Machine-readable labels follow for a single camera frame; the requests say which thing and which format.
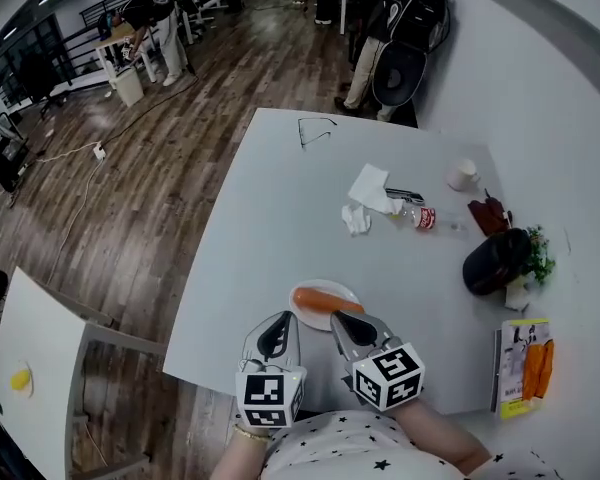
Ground white plate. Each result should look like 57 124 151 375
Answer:
288 278 362 333

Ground white star-print shirt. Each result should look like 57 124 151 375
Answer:
262 410 566 480

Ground grey table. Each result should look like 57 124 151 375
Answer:
162 107 512 416

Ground yellow-edged magazine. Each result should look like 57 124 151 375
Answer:
489 317 557 421

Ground dark red cloth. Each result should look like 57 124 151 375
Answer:
467 194 514 235

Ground clear bottle red label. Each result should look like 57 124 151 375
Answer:
392 202 469 235

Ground white table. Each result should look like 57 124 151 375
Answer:
0 266 167 480

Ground black silver pocket tool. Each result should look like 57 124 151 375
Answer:
384 187 426 206

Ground white cup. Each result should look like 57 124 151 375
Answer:
446 157 482 193

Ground wooden desk white legs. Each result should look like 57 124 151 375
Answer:
92 21 159 85

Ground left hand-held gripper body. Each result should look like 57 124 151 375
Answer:
234 359 309 429

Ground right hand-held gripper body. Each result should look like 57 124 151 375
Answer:
339 336 427 414

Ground white waste bin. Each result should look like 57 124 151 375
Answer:
108 67 146 109

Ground orange carrot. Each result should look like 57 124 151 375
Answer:
295 287 367 316

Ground person's left forearm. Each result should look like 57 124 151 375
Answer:
208 430 282 480

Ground crumpled white tissue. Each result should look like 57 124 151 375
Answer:
341 203 373 237

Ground potted plant white flowers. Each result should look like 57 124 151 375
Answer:
503 224 558 314

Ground folded white tissue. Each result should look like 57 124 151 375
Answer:
348 163 404 215

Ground thin-framed glasses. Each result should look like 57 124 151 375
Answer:
297 116 338 151

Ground yellow object on plate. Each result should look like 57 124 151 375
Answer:
10 360 36 399

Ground black railing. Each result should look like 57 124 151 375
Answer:
54 0 146 87

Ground orange rubber glove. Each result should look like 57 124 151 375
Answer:
538 340 557 398
521 343 543 400

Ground black floor cable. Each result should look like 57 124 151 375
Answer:
102 70 202 146

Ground person's right forearm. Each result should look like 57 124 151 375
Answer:
393 399 492 480

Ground gold bracelet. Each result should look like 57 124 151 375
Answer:
231 422 272 443

